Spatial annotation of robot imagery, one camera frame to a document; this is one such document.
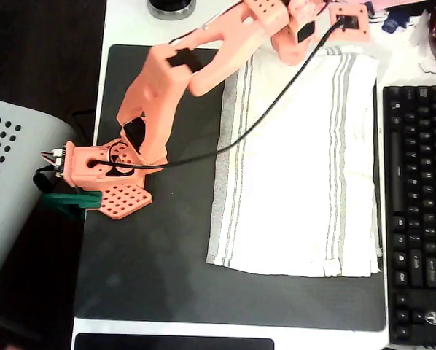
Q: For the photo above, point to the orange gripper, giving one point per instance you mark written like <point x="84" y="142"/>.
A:
<point x="290" y="55"/>

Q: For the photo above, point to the white striped towel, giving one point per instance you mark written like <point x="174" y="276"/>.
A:
<point x="294" y="182"/>

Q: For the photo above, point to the orange 3D-printed robot arm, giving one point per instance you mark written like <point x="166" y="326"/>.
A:
<point x="159" y="91"/>

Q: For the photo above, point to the small blue item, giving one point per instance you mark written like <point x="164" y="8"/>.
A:
<point x="393" y="22"/>

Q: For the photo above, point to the round silver black object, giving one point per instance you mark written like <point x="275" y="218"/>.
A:
<point x="170" y="11"/>

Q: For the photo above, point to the black keyboard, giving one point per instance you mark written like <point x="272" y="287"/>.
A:
<point x="422" y="218"/>

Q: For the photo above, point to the black desk mat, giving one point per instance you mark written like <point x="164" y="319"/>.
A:
<point x="148" y="255"/>

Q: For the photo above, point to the motor controller board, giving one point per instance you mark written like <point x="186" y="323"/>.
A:
<point x="59" y="160"/>

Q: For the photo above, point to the green table clamp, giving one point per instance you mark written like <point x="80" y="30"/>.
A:
<point x="72" y="202"/>

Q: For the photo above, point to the flat black slab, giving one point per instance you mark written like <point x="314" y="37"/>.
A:
<point x="167" y="343"/>

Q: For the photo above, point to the grey perforated chair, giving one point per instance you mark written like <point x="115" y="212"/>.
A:
<point x="6" y="218"/>

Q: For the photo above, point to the orange camera mount with camera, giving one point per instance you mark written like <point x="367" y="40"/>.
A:
<point x="362" y="18"/>

